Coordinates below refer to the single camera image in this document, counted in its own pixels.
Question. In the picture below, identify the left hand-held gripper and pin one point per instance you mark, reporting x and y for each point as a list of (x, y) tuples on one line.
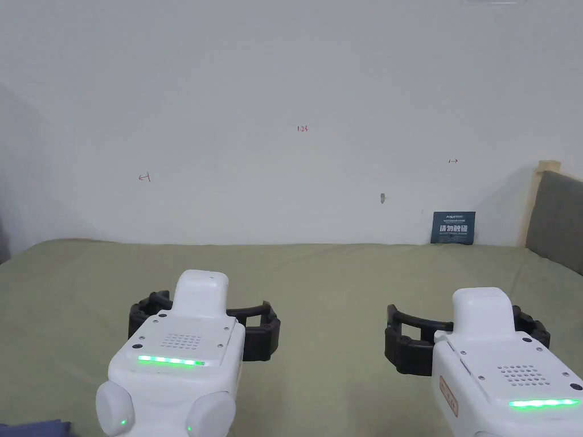
[(182, 337)]

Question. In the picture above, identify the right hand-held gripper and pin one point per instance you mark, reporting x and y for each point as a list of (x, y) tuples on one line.
[(496, 364)]

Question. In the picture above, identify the dark blue printed card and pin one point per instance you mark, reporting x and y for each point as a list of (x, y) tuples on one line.
[(452, 227)]

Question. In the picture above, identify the bed with pale green sheet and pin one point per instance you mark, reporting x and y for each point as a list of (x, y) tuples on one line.
[(328, 282)]

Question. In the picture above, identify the grey padded headboard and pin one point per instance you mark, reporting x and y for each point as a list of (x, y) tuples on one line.
[(558, 218)]

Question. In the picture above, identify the dark blue garment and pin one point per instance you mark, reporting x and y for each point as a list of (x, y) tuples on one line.
[(32, 430)]

